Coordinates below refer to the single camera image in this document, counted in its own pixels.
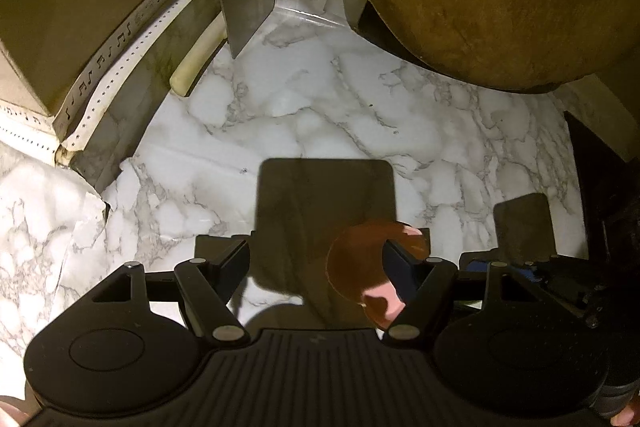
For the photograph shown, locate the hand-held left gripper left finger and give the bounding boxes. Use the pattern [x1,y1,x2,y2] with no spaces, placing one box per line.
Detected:
[95,234,252,349]

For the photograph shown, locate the dark object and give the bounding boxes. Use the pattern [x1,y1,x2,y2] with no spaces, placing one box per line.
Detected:
[564,111,640,258]

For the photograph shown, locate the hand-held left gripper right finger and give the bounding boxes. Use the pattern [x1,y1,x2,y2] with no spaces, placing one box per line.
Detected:
[381,239,512,349]

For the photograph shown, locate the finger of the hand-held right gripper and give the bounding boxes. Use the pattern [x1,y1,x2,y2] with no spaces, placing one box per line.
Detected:
[459,251,557,290]

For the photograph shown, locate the pink bowl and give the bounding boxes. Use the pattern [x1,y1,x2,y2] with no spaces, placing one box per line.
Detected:
[325,221,431,333]

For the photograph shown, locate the beige box with music-note trim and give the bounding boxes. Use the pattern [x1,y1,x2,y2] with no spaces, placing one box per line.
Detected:
[0,0,212,158]

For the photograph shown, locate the person's right hand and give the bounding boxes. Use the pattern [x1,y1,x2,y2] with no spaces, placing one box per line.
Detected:
[610,404,640,427]

